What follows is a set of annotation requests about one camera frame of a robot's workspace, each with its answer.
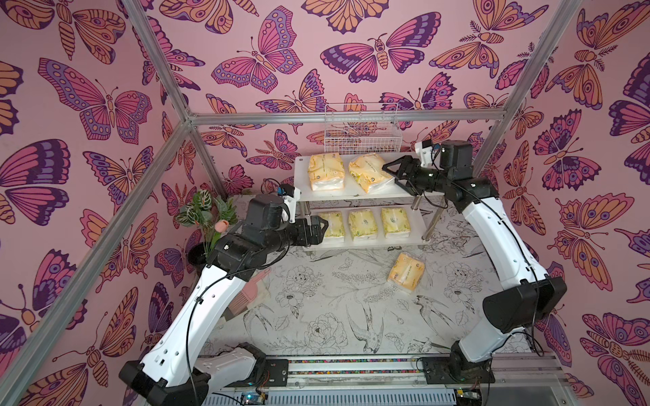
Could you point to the pink hand brush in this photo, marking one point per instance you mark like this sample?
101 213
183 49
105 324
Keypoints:
252 295

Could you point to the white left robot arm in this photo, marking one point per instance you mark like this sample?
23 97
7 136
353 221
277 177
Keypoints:
172 373

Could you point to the pink tulip flower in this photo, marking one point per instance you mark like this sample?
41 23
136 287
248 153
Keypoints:
221 226

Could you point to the white two-tier shelf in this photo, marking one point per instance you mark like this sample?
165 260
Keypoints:
423 212

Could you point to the yellow floral tissue pack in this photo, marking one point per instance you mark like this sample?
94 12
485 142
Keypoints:
335 232
396 223
362 225

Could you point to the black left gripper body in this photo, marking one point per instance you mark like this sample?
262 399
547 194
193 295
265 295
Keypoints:
289 235

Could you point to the white wire basket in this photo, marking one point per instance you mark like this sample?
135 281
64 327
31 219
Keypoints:
362 132

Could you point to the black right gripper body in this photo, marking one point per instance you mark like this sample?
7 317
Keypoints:
410 172

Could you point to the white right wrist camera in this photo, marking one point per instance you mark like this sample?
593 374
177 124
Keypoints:
428 153

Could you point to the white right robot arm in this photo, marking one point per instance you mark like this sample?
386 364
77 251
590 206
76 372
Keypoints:
528 292

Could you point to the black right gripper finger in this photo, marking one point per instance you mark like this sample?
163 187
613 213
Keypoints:
403 182
402 164

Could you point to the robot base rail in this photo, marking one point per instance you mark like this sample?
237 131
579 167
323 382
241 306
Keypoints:
513 379

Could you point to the aluminium frame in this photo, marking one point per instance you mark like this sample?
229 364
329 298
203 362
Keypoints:
76 219

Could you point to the black ribbed vase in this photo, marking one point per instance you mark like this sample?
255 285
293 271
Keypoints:
197 258

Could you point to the green artificial plant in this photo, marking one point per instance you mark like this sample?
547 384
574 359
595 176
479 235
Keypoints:
203 211

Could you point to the orange tissue pack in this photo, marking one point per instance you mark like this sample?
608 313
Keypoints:
407 272
367 170
326 172

